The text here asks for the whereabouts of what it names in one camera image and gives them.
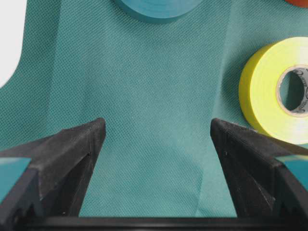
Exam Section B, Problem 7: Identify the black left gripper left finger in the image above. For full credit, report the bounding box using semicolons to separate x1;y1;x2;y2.
0;118;106;231

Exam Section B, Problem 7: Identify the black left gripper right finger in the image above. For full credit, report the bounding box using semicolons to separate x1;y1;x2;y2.
210;118;308;231

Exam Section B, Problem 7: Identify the yellow tape roll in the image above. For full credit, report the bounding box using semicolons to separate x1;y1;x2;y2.
239;37;308;144

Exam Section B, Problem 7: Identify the red tape roll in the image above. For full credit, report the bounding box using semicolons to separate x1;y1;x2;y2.
285;0;308;8

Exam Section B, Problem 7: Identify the white plastic case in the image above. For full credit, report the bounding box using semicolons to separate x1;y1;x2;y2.
0;0;27;87

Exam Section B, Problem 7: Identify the teal tape roll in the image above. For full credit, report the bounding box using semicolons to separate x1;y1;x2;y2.
115;0;202;24

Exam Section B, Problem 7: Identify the green table cloth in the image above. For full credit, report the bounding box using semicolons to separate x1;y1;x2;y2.
0;0;308;217

